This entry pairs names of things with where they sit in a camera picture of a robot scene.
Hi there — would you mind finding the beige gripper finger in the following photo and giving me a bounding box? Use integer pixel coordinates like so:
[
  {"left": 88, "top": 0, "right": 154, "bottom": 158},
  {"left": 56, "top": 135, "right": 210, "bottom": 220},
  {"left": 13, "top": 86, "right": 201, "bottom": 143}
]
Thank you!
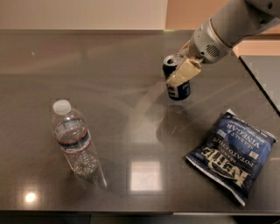
[
  {"left": 178, "top": 41, "right": 190, "bottom": 57},
  {"left": 166, "top": 58, "right": 201, "bottom": 88}
]

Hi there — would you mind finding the blue pepsi can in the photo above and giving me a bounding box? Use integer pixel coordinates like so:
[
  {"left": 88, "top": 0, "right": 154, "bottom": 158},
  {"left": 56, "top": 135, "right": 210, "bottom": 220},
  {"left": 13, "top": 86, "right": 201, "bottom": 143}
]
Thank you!
[{"left": 163, "top": 53, "right": 191, "bottom": 101}]

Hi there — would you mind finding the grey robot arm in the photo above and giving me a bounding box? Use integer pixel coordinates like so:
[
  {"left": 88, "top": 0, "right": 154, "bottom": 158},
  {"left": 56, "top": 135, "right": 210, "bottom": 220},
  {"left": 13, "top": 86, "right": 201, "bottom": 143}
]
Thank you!
[{"left": 166, "top": 0, "right": 280, "bottom": 88}]

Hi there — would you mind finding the blue kettle chips bag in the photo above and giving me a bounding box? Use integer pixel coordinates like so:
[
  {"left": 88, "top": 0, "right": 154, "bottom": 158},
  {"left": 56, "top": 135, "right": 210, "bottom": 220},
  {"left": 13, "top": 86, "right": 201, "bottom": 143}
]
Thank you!
[{"left": 185, "top": 109, "right": 277, "bottom": 205}]

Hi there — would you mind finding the clear plastic water bottle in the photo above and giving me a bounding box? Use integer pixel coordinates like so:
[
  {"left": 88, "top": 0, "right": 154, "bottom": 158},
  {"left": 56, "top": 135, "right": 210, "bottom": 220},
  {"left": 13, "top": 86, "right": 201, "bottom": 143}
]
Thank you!
[{"left": 52, "top": 100, "right": 107, "bottom": 186}]

